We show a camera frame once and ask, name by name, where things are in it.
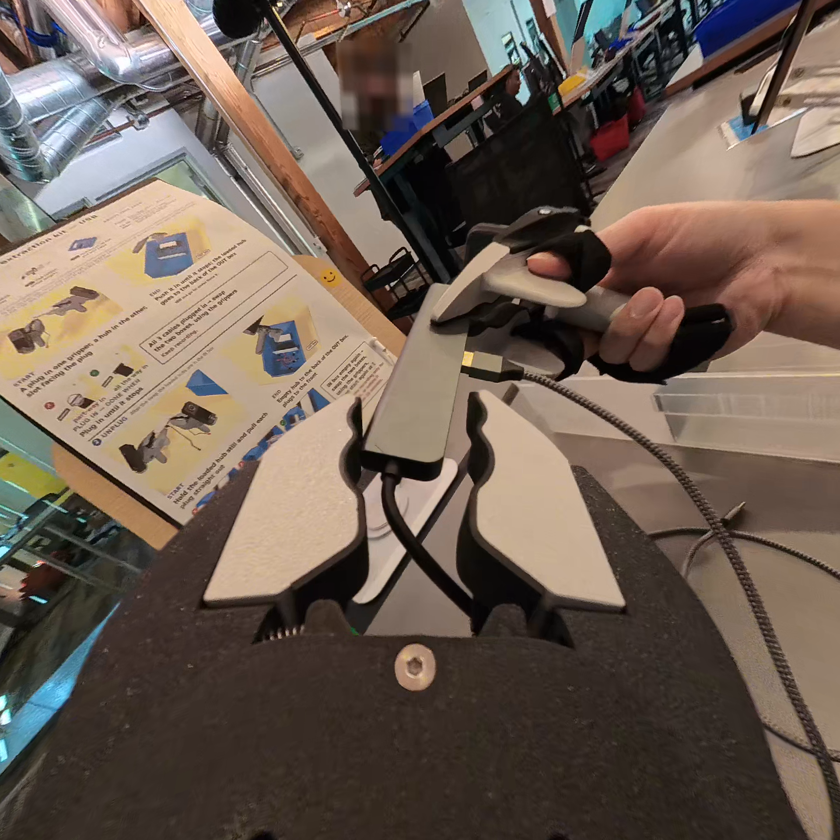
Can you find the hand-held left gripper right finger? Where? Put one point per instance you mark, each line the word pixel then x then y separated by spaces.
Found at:
pixel 538 518

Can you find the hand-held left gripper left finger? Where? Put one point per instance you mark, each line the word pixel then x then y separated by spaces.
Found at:
pixel 289 518

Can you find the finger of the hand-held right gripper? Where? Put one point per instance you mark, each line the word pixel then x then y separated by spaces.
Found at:
pixel 479 289
pixel 541 359

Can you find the grey usb hub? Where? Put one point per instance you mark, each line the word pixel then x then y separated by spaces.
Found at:
pixel 420 380

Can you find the person's right hand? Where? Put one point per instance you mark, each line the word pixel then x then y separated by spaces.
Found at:
pixel 709 262

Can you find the black mesh cabinet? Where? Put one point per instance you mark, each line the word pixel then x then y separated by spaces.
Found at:
pixel 518 170

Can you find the black utility cart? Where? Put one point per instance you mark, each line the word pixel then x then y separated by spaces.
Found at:
pixel 400 259

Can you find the red storage bin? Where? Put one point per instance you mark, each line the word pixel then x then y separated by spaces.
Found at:
pixel 610 141

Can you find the wooden standing desk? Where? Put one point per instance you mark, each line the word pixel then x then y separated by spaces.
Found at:
pixel 433 124

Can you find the yellow smiley sticker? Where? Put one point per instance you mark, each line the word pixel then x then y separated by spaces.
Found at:
pixel 330 277

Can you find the blue storage bin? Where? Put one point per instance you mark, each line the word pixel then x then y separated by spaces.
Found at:
pixel 741 26
pixel 403 131

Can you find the instruction poster on board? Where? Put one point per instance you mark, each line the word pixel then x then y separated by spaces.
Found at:
pixel 105 485

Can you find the illustrated instruction poster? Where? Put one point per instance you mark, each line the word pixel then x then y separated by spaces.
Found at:
pixel 164 341

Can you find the black tablet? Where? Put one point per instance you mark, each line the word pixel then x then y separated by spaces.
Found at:
pixel 784 65

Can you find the white tablet stand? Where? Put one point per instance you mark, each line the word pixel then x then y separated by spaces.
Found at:
pixel 820 131

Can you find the black pole stand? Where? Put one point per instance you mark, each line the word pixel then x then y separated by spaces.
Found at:
pixel 239 16

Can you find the wooden support post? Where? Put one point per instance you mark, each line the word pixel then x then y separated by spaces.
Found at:
pixel 220 98

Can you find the silver ventilation duct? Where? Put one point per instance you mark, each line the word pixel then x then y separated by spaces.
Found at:
pixel 98 65

